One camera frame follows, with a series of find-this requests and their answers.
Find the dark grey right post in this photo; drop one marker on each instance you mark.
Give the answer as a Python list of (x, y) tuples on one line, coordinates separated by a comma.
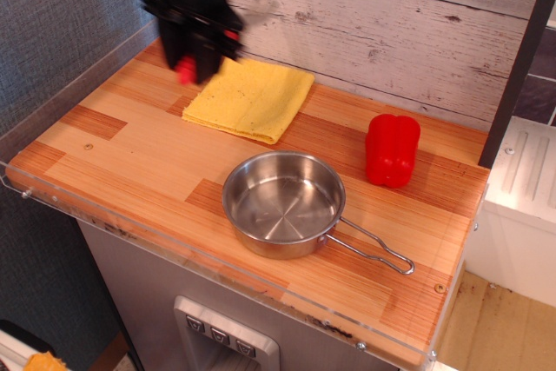
[(530, 42)]

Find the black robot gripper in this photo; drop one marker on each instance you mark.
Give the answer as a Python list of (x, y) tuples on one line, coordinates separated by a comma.
[(176, 36)]

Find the clear acrylic table guard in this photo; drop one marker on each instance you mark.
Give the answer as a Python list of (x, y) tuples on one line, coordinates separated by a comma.
[(113, 151)]

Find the yellow cloth at corner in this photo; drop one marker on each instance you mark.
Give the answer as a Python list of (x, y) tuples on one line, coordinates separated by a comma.
[(44, 362)]

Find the yellow folded towel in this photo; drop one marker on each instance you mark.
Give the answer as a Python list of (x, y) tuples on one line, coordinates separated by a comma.
[(251, 99)]

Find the white toy sink unit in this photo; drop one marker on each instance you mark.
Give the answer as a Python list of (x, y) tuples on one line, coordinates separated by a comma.
[(513, 240)]

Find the stainless steel pan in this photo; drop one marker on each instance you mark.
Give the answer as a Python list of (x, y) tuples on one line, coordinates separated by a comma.
[(286, 204)]

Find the red toy bell pepper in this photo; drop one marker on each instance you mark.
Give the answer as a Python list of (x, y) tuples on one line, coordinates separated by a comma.
[(391, 148)]

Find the silver dispenser button panel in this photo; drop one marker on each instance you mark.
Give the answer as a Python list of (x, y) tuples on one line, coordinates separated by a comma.
[(212, 341)]

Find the red handled metal fork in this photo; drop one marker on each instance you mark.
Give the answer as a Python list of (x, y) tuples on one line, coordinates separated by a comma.
[(231, 26)]

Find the grey toy fridge cabinet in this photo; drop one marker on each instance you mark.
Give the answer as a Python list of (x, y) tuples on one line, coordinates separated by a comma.
[(144, 286)]

